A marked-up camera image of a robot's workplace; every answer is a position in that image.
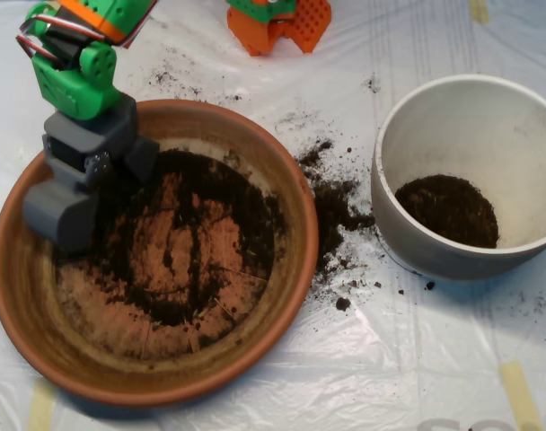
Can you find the dark soil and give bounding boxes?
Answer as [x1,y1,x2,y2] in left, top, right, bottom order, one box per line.
[394,175,500,250]
[68,150,287,329]

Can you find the spilled soil pile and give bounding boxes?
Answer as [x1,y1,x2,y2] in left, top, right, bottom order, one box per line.
[297,138,376,275]

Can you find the clear plastic cover sheet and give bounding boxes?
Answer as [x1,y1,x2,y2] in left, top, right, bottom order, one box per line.
[0,0,546,431]

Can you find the white ceramic pot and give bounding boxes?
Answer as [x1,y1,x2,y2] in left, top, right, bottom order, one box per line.
[370,74,546,282]

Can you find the terracotta plant saucer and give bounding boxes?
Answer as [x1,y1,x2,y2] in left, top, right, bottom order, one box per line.
[0,99,320,408]

